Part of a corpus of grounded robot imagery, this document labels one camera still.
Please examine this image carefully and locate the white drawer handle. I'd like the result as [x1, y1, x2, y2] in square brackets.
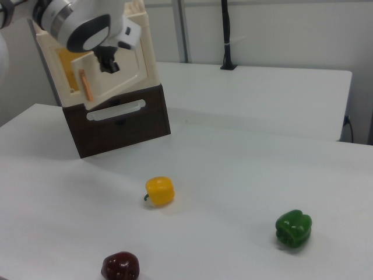
[86, 99, 146, 121]

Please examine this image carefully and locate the dark brown wooden box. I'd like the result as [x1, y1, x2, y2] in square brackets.
[62, 84, 172, 159]

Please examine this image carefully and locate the white side table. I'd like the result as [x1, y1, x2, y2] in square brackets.
[153, 61, 353, 143]

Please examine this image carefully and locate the black pole with clamp base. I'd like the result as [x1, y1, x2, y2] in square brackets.
[220, 0, 238, 71]

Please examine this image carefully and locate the green bell pepper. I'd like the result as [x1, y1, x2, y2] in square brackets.
[275, 209, 313, 249]

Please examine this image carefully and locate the cream plastic cabinet with handle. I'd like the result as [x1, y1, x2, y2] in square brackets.
[27, 0, 161, 107]

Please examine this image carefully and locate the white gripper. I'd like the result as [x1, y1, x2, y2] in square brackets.
[94, 15, 144, 74]

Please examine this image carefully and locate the dark red bell pepper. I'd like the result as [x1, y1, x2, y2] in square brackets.
[101, 251, 141, 280]

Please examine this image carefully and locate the yellow bell pepper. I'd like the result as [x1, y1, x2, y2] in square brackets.
[142, 176, 175, 207]

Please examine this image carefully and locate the cream cabinet door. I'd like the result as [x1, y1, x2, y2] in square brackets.
[71, 43, 151, 111]

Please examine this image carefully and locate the copper door handle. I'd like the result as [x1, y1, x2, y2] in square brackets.
[78, 68, 95, 102]

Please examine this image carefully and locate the black wall cable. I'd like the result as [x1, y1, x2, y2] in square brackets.
[343, 114, 355, 144]

